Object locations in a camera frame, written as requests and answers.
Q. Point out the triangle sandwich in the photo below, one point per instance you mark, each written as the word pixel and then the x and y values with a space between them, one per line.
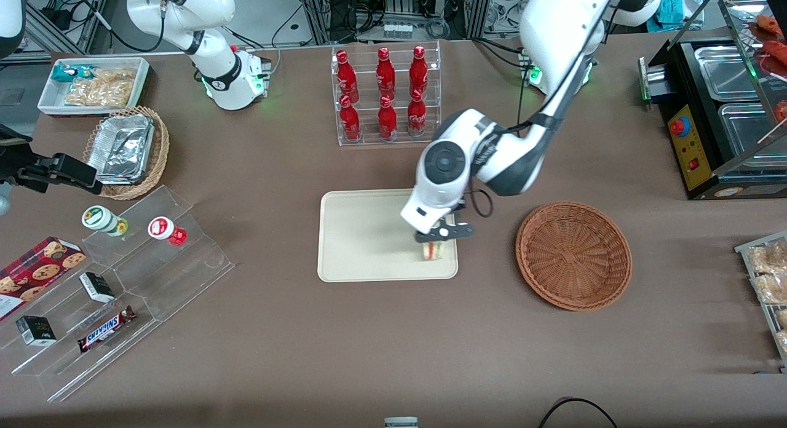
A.
pixel 433 251

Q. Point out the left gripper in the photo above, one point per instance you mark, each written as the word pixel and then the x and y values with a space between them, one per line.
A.
pixel 460 206

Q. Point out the red lid yogurt cup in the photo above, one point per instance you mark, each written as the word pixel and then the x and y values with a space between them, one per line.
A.
pixel 162 227

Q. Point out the wrapped pastry bread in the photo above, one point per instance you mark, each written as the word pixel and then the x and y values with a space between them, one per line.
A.
pixel 768 259
pixel 783 342
pixel 781 318
pixel 771 289

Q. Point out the steel warmer pan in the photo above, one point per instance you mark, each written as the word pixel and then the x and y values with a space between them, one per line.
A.
pixel 747 130
pixel 725 71

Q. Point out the small black box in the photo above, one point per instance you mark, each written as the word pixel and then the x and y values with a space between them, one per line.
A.
pixel 97 287
pixel 35 331

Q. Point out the round brown wicker basket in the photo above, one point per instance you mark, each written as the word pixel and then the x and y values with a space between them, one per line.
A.
pixel 572 256

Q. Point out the small grey device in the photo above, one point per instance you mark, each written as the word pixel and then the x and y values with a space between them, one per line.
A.
pixel 401 423

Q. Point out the black food warmer, yellow panel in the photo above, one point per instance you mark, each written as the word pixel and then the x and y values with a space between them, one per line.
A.
pixel 695 151

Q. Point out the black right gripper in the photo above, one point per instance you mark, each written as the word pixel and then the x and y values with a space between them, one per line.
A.
pixel 26 170

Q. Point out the teal snack packet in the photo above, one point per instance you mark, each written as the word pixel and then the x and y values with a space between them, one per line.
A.
pixel 67 72

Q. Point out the green lid yogurt cup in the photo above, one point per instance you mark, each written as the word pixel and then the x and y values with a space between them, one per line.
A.
pixel 98 217

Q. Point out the grey pastry rack tray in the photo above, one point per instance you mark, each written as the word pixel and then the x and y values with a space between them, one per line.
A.
pixel 741 248

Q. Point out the stacked foil trays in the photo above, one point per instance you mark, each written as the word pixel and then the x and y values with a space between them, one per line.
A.
pixel 123 145

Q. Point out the clear bag of crackers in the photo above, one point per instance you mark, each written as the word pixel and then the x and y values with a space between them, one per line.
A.
pixel 117 76
pixel 98 95

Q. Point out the light wicker basket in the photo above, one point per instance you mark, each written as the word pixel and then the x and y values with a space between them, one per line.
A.
pixel 158 157

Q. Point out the clear acrylic stepped display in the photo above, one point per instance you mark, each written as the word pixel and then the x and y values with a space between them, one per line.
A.
pixel 184 274

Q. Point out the red cola bottle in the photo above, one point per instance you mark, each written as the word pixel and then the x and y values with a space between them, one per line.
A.
pixel 350 123
pixel 347 77
pixel 387 120
pixel 417 117
pixel 385 74
pixel 419 71

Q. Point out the snickers chocolate bar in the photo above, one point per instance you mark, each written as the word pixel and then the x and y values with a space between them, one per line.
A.
pixel 104 329

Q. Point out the white power strip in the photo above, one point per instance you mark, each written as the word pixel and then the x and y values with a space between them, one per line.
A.
pixel 397 30

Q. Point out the black power adapter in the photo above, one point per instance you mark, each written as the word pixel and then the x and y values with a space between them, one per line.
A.
pixel 56 17

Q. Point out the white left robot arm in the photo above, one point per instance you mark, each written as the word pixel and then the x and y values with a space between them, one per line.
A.
pixel 553 22

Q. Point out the red cookie box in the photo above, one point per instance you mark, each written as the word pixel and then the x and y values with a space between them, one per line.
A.
pixel 37 268

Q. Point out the cream plastic tray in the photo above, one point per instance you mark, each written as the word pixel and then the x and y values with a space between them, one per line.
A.
pixel 369 237

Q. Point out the white plastic snack tub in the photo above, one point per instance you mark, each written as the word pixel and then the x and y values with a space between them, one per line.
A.
pixel 49 102

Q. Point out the clear acrylic bottle rack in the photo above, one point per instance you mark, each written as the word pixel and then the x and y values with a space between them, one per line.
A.
pixel 369 139

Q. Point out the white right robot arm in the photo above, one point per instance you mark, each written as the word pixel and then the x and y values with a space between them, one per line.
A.
pixel 215 71

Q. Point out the teal plastic bag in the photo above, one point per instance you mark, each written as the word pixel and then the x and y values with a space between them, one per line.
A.
pixel 673 13

